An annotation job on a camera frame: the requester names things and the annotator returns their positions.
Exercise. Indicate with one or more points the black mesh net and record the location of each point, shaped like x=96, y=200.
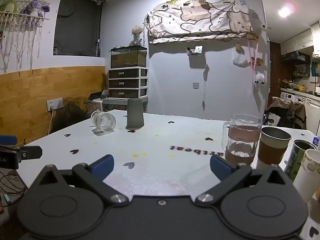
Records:
x=67, y=116

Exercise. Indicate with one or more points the white plastic bag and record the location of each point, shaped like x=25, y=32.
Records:
x=241, y=60

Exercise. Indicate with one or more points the dark window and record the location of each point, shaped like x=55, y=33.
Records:
x=77, y=22

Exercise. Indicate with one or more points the white plush toy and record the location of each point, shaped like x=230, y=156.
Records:
x=260, y=78

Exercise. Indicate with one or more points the white macrame wall hanger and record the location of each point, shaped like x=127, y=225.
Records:
x=22, y=30

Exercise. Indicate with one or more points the green plush toy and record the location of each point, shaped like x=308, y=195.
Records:
x=7, y=7

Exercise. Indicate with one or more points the pink sticks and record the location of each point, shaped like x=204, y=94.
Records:
x=253, y=60

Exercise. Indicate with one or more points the printed blanket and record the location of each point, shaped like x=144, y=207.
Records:
x=200, y=21

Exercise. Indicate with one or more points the white paper cup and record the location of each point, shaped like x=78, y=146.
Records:
x=307, y=177

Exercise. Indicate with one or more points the metal cup with brown sleeve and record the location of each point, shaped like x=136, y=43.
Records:
x=272, y=147

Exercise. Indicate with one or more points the small blue box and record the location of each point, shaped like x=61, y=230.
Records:
x=317, y=140

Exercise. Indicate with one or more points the brown wooden door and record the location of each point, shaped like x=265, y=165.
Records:
x=275, y=72

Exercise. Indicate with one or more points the chair with draped clothes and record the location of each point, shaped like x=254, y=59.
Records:
x=287, y=112

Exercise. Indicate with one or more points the grey plastic cup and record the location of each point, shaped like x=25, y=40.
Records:
x=135, y=115

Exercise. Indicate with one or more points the white wall outlet plate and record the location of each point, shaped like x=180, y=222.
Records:
x=195, y=85

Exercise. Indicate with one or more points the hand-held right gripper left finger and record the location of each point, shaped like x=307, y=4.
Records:
x=103, y=166

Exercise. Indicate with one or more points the clear glass cup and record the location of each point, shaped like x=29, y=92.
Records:
x=104, y=122

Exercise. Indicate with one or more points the yellow pot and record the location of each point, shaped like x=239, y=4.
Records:
x=300, y=88

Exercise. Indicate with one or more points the white washing machine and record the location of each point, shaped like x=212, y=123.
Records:
x=288, y=97

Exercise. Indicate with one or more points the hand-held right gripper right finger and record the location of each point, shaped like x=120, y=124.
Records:
x=220, y=168

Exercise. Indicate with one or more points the white wall socket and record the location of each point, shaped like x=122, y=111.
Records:
x=54, y=104

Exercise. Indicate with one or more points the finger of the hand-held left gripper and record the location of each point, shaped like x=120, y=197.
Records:
x=8, y=139
x=31, y=152

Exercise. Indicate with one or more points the ceiling spot light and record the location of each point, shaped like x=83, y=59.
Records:
x=284, y=12

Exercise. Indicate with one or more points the dried flower vase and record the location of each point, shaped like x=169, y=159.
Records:
x=137, y=33

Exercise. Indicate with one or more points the glass mug with pink sleeve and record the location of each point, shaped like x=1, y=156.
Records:
x=240, y=140

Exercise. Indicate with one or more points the green tin can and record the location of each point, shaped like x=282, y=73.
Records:
x=298, y=160

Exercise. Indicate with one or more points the white heart-print tablecloth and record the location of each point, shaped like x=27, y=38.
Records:
x=162, y=145

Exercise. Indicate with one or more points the white kitchen wall cabinet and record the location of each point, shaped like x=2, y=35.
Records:
x=297, y=42

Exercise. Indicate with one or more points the grey hanging toy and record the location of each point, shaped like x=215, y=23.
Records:
x=206, y=73

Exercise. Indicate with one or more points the glass fish tank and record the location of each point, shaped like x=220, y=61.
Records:
x=128, y=58

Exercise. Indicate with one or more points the white plastic drawer unit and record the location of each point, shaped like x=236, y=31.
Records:
x=127, y=82

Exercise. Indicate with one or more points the purple plush toy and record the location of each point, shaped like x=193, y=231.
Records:
x=35, y=8

